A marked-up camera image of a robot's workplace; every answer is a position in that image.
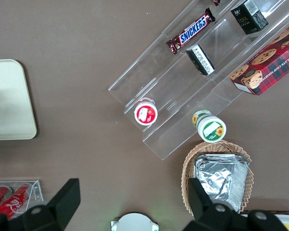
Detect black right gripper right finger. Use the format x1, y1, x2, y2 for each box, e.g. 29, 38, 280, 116
184, 178, 289, 231

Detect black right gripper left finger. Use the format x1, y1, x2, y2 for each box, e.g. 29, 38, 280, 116
0, 178, 81, 231

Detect foil-wrapped sandwich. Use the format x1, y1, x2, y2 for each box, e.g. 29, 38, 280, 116
194, 154, 250, 168
196, 161, 249, 214

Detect woven wicker basket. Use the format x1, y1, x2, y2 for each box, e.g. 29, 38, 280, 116
181, 141, 255, 215

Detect cream plastic tray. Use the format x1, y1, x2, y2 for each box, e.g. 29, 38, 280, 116
0, 59, 38, 141

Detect clear acrylic can holder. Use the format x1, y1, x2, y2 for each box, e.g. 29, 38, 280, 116
0, 180, 44, 215

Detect white round device green lights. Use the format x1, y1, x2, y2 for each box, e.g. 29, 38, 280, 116
110, 212, 159, 231

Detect green sunflower yogurt cup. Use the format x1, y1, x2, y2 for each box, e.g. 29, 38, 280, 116
192, 109, 227, 142

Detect red strawberry yogurt cup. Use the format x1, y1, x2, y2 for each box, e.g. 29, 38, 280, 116
134, 97, 158, 126

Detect clear acrylic stepped shelf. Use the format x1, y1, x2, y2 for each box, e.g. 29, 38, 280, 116
107, 0, 289, 161

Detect small black box white label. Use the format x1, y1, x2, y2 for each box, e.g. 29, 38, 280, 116
185, 44, 216, 77

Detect red tartan cookie box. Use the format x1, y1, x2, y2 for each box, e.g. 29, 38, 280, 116
229, 20, 289, 96

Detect Snickers chocolate bar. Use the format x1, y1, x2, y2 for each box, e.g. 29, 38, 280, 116
166, 7, 216, 55

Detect dark green Face box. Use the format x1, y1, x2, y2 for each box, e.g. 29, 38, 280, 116
230, 0, 269, 35

